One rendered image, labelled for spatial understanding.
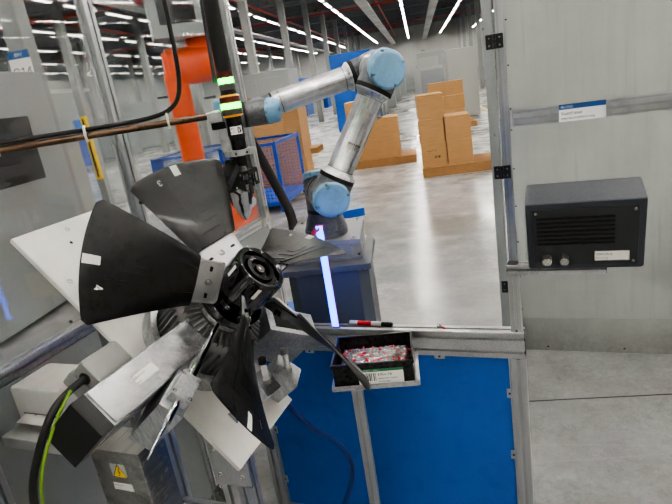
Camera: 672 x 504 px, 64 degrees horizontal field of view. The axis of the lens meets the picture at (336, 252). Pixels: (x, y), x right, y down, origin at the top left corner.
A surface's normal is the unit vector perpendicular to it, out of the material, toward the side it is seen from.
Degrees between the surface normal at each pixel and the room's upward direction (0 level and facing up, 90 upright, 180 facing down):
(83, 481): 90
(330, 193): 99
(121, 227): 72
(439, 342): 90
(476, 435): 90
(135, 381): 50
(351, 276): 90
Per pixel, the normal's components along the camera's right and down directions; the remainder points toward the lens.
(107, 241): 0.67, -0.17
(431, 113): -0.08, 0.30
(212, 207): 0.10, -0.47
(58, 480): 0.92, -0.04
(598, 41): -0.34, 0.33
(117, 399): 0.61, -0.63
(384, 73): 0.25, 0.18
